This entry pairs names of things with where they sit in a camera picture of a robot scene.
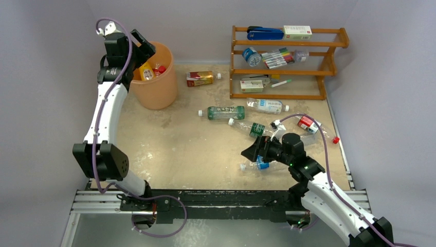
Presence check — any pack of coloured markers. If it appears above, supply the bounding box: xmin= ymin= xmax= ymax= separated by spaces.
xmin=261 ymin=47 xmax=294 ymax=69

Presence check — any orange plastic bin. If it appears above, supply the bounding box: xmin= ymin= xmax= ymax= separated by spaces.
xmin=129 ymin=41 xmax=178 ymax=110

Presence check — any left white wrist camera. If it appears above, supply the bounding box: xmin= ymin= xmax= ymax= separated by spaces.
xmin=96 ymin=21 xmax=120 ymax=37

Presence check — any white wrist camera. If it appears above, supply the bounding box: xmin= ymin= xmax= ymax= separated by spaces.
xmin=96 ymin=21 xmax=120 ymax=37
xmin=270 ymin=119 xmax=286 ymax=140

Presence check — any blue tape roll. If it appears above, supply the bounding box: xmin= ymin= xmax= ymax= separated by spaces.
xmin=242 ymin=47 xmax=262 ymax=67

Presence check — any clear bottle blue label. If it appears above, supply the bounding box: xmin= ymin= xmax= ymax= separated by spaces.
xmin=240 ymin=155 xmax=288 ymax=171

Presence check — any red label water bottle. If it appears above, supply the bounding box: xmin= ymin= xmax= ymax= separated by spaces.
xmin=153 ymin=63 xmax=161 ymax=77

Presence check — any blue stapler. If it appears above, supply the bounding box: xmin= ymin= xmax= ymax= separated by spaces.
xmin=246 ymin=26 xmax=284 ymax=40

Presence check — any white stapler box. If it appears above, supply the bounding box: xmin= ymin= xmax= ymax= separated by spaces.
xmin=240 ymin=80 xmax=264 ymax=93

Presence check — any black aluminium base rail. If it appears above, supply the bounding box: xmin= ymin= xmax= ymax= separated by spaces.
xmin=71 ymin=189 xmax=370 ymax=224

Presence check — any wooden shelf rack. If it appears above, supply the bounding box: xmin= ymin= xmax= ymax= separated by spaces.
xmin=229 ymin=26 xmax=350 ymax=100

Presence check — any yellow honey pomelo bottle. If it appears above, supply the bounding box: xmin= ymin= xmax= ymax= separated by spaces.
xmin=138 ymin=62 xmax=155 ymax=81

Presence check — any white red box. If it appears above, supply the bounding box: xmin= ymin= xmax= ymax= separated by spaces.
xmin=282 ymin=25 xmax=313 ymax=41

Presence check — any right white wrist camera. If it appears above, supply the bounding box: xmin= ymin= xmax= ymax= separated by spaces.
xmin=270 ymin=119 xmax=286 ymax=140

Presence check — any green white marker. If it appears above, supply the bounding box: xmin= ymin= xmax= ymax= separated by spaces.
xmin=270 ymin=79 xmax=292 ymax=88

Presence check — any red gold tea bottle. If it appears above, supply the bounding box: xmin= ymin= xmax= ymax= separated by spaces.
xmin=186 ymin=71 xmax=222 ymax=87

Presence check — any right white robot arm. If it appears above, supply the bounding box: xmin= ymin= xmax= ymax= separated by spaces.
xmin=241 ymin=133 xmax=394 ymax=246

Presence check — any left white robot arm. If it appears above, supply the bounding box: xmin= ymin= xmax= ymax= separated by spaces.
xmin=72 ymin=29 xmax=156 ymax=210

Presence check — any red white Nongfu bottle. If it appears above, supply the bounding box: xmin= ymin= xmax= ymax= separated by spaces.
xmin=157 ymin=65 xmax=167 ymax=75

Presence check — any white blue label bottle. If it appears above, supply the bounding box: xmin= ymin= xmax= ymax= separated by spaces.
xmin=246 ymin=98 xmax=289 ymax=114

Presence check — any green tea bottle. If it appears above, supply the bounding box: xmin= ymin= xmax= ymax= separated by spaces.
xmin=198 ymin=106 xmax=245 ymax=120

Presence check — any small clear jar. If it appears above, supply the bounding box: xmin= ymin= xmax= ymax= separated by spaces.
xmin=294 ymin=50 xmax=310 ymax=63

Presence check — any grey stapler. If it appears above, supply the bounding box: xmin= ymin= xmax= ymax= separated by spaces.
xmin=241 ymin=74 xmax=271 ymax=84

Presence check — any clear bottle dark green label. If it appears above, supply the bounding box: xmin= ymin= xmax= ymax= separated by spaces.
xmin=228 ymin=118 xmax=274 ymax=138

